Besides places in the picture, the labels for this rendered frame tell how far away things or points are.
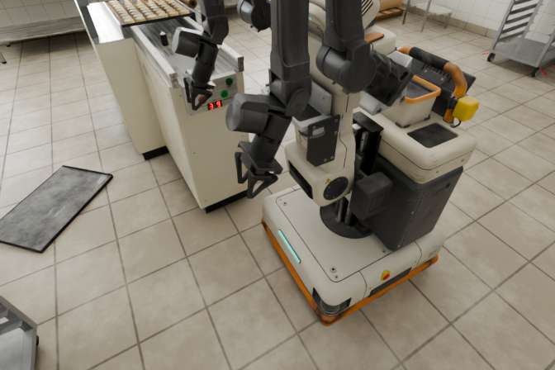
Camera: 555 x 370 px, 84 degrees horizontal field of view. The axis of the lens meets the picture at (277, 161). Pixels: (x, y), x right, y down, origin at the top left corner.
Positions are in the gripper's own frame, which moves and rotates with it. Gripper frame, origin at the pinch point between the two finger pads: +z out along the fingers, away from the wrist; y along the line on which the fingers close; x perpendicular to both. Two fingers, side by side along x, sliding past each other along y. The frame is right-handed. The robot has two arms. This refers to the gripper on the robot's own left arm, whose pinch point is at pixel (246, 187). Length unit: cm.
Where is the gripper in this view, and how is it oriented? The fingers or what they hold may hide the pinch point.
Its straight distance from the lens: 71.2
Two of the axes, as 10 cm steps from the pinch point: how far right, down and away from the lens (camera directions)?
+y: 4.7, 5.8, -6.6
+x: 7.9, 0.5, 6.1
